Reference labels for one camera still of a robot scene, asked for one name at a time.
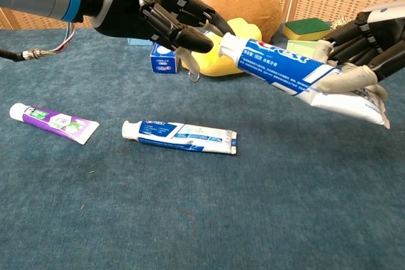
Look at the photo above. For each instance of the light green plastic dustpan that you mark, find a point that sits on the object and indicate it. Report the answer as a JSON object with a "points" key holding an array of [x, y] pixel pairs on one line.
{"points": [[300, 47]]}

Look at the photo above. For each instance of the brown plush toy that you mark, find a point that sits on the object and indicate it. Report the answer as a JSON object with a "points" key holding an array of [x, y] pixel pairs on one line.
{"points": [[253, 7]]}

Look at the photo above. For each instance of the yellow plush toy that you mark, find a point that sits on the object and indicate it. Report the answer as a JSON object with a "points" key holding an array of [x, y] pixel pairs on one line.
{"points": [[215, 64]]}

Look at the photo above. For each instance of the green yellow sponge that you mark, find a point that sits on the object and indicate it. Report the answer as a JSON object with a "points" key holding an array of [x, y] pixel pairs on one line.
{"points": [[303, 28]]}

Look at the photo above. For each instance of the teal table cloth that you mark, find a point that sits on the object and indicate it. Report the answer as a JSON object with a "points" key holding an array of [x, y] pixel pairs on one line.
{"points": [[202, 203]]}

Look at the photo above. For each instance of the purple white toothpaste tube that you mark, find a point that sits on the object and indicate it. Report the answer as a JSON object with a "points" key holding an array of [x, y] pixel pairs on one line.
{"points": [[57, 121]]}

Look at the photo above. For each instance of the blue Crest toothpaste tube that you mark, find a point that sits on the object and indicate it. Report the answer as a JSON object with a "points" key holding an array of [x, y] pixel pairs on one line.
{"points": [[278, 64]]}

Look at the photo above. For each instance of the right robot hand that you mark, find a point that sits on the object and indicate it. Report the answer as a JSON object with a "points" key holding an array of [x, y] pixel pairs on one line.
{"points": [[373, 45]]}

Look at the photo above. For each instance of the crumpled blue white toothpaste tube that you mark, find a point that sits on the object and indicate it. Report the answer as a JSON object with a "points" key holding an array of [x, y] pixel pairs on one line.
{"points": [[177, 135]]}

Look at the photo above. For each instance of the long blue toothpaste carton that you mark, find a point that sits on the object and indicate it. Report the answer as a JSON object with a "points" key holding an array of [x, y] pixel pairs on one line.
{"points": [[163, 61]]}

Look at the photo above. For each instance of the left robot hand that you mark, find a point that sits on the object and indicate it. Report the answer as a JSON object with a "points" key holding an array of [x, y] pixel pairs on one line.
{"points": [[126, 4]]}

